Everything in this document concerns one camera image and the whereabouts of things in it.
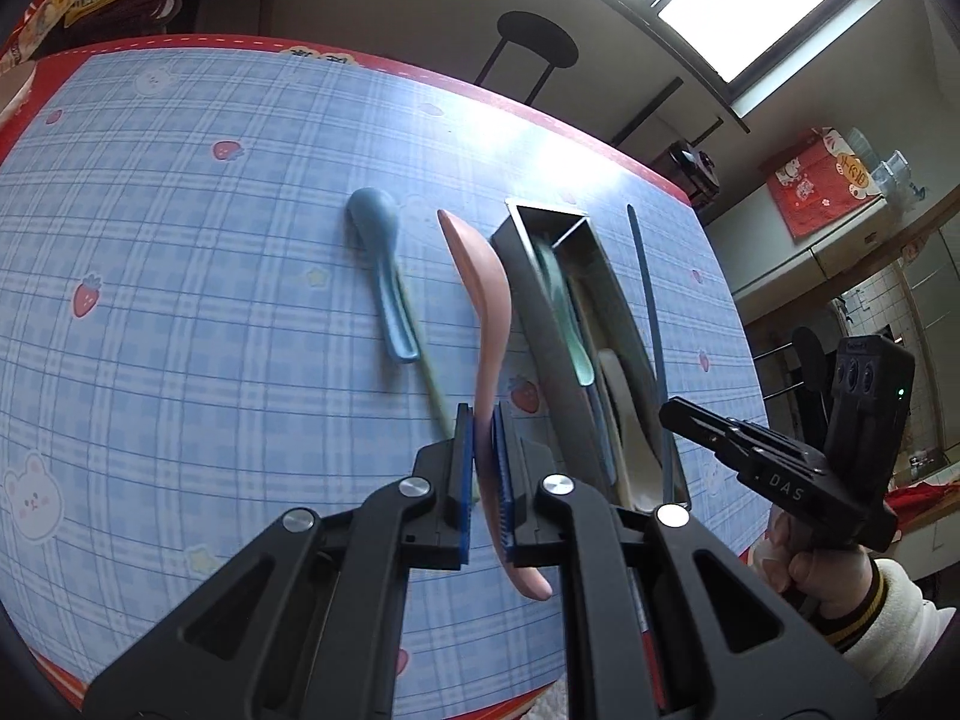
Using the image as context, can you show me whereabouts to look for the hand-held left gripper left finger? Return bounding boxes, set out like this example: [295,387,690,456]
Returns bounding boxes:
[82,403,477,720]

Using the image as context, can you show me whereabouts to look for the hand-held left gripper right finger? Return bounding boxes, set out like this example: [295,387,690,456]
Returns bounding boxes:
[491,403,878,720]

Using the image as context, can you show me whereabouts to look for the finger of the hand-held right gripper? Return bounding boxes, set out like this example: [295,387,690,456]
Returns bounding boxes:
[660,396,826,481]

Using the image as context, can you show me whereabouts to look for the green chopstick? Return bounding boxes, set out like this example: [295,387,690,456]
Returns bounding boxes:
[396,270,460,443]

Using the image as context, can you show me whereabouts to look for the white spoon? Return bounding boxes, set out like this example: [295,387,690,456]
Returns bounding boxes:
[596,347,665,511]

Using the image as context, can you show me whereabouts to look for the blue chopstick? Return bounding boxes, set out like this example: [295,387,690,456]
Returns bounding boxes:
[626,204,670,406]

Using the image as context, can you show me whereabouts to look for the green spoon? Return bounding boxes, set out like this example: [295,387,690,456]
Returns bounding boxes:
[534,236,597,387]

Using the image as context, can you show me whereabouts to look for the pink spoon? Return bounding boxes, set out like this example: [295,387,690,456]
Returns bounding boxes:
[437,210,554,601]

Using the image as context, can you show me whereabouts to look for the metal rectangular utensil container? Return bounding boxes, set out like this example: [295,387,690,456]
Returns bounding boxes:
[491,197,691,515]

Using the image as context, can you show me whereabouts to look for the blue spoon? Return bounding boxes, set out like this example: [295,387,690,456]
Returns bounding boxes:
[346,187,421,363]

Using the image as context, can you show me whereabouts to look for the person's right forearm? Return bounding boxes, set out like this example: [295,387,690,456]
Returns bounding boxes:
[806,559,960,698]

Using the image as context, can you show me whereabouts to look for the person's right hand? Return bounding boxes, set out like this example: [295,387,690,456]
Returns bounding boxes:
[752,510,878,620]

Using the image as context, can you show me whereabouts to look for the red cat print cloth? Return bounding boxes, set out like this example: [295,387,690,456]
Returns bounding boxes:
[763,127,882,241]

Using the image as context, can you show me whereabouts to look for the clear plastic cups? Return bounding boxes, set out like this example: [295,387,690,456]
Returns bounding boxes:
[847,127,927,200]

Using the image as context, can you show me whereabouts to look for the black appliance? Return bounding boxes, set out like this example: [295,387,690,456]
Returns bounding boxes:
[664,141,721,207]

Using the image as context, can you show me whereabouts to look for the black round stool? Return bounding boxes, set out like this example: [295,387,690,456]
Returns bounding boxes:
[474,11,580,107]

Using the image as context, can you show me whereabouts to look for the window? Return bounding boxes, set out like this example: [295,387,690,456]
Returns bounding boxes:
[559,0,886,117]

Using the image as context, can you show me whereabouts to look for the dark red cloth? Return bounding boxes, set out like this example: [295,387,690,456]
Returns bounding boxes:
[97,0,181,35]

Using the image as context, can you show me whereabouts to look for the white plate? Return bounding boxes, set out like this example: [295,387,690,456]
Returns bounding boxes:
[0,60,38,128]

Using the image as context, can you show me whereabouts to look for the yellow white snack bag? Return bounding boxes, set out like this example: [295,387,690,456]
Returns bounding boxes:
[15,0,91,53]

